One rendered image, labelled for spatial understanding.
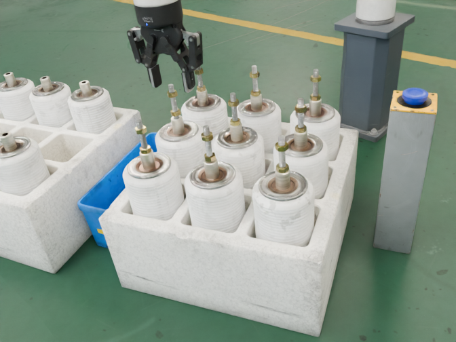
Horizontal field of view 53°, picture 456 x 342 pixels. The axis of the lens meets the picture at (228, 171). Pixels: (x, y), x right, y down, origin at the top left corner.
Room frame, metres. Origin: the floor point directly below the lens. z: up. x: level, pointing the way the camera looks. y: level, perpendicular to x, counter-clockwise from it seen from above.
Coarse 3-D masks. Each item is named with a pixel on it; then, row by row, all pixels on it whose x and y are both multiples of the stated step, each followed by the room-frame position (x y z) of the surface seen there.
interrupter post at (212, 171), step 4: (204, 160) 0.61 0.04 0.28; (216, 160) 0.60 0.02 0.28; (204, 164) 0.60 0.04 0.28; (208, 164) 0.60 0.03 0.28; (212, 164) 0.60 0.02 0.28; (216, 164) 0.60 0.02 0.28; (208, 168) 0.60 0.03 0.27; (212, 168) 0.60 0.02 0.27; (216, 168) 0.60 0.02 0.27; (208, 172) 0.60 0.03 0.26; (212, 172) 0.59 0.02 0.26; (216, 172) 0.60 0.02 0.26; (208, 176) 0.60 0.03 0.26; (212, 176) 0.59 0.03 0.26; (216, 176) 0.60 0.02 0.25
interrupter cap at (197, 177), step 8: (200, 168) 0.62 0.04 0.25; (224, 168) 0.62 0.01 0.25; (232, 168) 0.61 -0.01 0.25; (192, 176) 0.60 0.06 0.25; (200, 176) 0.60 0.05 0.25; (224, 176) 0.60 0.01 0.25; (232, 176) 0.59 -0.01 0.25; (192, 184) 0.59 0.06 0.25; (200, 184) 0.58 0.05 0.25; (208, 184) 0.58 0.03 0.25; (216, 184) 0.58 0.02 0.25; (224, 184) 0.57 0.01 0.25
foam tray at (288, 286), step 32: (288, 128) 0.85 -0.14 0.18; (352, 160) 0.73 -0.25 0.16; (352, 192) 0.78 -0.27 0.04; (128, 224) 0.59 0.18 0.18; (160, 224) 0.58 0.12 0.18; (320, 224) 0.54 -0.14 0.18; (128, 256) 0.60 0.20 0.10; (160, 256) 0.57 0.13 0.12; (192, 256) 0.54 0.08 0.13; (224, 256) 0.52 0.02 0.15; (256, 256) 0.50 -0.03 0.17; (288, 256) 0.48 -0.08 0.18; (320, 256) 0.47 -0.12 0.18; (160, 288) 0.58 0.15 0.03; (192, 288) 0.55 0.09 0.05; (224, 288) 0.52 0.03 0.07; (256, 288) 0.50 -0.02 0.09; (288, 288) 0.48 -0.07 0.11; (320, 288) 0.46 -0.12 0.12; (256, 320) 0.50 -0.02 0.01; (288, 320) 0.48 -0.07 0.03; (320, 320) 0.46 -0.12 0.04
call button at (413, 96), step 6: (408, 90) 0.67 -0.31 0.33; (414, 90) 0.67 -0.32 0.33; (420, 90) 0.67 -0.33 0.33; (402, 96) 0.66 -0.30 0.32; (408, 96) 0.65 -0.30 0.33; (414, 96) 0.65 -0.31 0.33; (420, 96) 0.65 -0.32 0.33; (426, 96) 0.65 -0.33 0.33; (408, 102) 0.65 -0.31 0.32; (414, 102) 0.65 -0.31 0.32; (420, 102) 0.65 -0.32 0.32
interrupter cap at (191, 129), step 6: (186, 120) 0.80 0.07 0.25; (168, 126) 0.78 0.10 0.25; (186, 126) 0.78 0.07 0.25; (192, 126) 0.77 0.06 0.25; (162, 132) 0.76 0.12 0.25; (168, 132) 0.76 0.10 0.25; (186, 132) 0.75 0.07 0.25; (192, 132) 0.75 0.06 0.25; (162, 138) 0.74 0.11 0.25; (168, 138) 0.73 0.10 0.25; (174, 138) 0.73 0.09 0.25; (180, 138) 0.73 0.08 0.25; (186, 138) 0.73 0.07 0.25
